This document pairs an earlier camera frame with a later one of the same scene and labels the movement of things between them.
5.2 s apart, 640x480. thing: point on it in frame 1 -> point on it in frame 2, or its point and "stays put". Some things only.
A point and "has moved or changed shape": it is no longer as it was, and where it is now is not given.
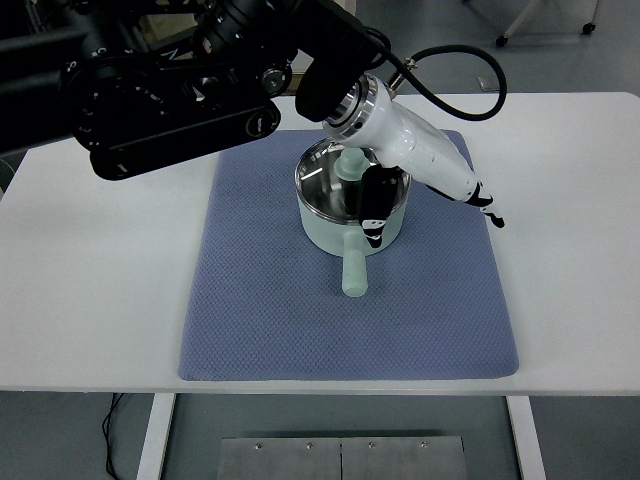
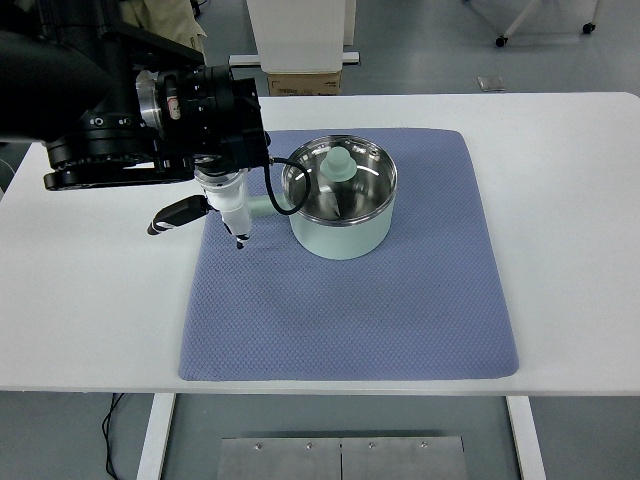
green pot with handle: x=330 y=217 has moved or changed shape
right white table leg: x=527 y=437 stays put
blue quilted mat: x=267 y=298 stays put
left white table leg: x=150 y=466 stays put
